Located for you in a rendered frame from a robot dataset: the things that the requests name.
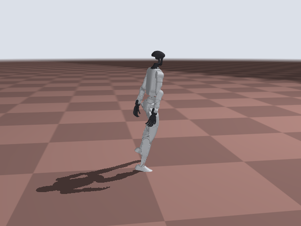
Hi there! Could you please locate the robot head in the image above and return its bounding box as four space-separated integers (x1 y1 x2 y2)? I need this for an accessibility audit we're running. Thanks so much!
151 51 165 69

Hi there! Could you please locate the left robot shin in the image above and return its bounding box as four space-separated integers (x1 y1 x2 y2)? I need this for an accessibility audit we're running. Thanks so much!
140 127 149 149

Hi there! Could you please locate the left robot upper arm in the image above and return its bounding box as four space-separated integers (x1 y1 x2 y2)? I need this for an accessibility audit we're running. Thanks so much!
142 69 148 90

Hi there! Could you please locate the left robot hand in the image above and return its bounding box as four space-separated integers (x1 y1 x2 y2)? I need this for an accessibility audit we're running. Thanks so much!
133 100 140 117

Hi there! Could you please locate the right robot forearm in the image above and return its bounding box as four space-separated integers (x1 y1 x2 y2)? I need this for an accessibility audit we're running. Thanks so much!
153 90 163 113

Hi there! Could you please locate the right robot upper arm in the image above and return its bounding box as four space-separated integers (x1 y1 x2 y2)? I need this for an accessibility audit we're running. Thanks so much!
155 71 164 95

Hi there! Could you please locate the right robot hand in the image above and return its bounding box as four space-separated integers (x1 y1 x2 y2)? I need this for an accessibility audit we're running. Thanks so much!
145 108 157 127

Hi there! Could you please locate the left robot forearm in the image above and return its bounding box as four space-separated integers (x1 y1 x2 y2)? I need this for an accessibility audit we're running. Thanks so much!
136 87 145 104

